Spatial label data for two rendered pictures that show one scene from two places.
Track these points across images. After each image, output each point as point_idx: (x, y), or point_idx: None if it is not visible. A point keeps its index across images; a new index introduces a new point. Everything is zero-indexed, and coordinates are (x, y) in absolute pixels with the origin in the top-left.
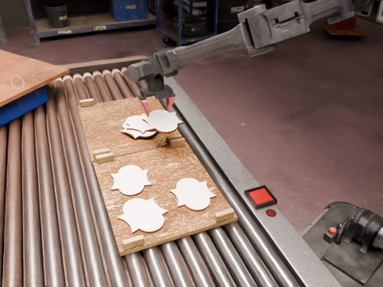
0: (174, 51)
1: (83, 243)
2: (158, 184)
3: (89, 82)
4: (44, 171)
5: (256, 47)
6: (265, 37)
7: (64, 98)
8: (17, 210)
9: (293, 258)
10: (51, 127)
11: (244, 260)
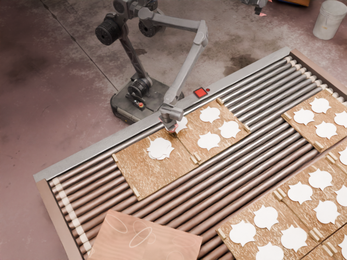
0: (179, 88)
1: (249, 150)
2: (207, 129)
3: (92, 213)
4: (211, 188)
5: (206, 45)
6: (207, 39)
7: None
8: (242, 185)
9: (228, 83)
10: (167, 208)
11: (233, 98)
